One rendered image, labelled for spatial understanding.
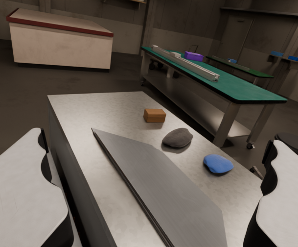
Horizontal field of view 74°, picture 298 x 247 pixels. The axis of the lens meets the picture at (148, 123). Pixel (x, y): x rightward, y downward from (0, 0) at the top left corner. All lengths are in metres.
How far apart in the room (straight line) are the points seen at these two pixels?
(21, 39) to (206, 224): 4.92
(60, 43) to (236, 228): 4.89
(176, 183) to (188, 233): 0.16
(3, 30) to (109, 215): 7.73
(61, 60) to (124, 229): 4.84
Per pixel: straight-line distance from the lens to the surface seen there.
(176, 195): 0.63
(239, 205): 0.74
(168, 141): 0.84
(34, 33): 5.09
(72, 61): 5.23
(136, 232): 0.56
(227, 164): 0.84
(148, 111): 1.00
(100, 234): 0.65
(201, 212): 0.62
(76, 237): 0.78
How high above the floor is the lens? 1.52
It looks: 28 degrees down
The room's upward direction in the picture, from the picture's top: 12 degrees clockwise
